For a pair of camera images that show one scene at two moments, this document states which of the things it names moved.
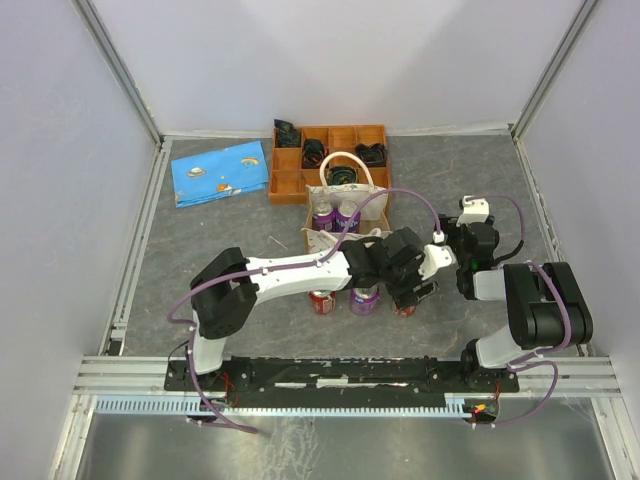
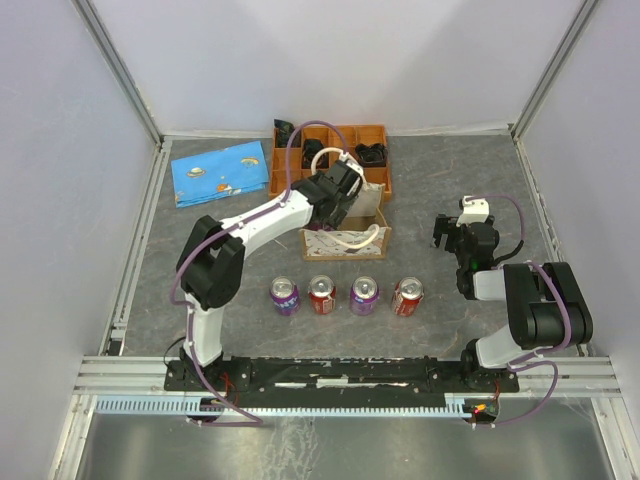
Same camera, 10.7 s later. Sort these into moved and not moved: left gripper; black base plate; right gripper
Moved: left gripper
Not moved: black base plate; right gripper
